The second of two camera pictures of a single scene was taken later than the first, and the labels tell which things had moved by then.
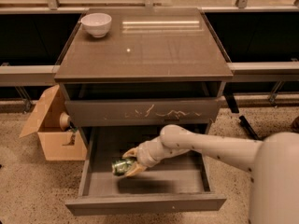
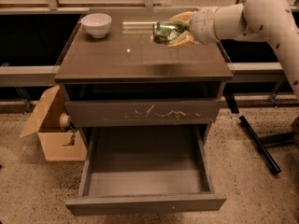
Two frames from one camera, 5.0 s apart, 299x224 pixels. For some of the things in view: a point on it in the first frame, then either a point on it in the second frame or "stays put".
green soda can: (120, 167) -> (163, 33)
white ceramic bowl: (97, 23) stays put
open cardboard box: (60, 144) stays put
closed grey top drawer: (143, 113) stays put
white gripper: (144, 155) -> (202, 24)
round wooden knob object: (64, 119) stays put
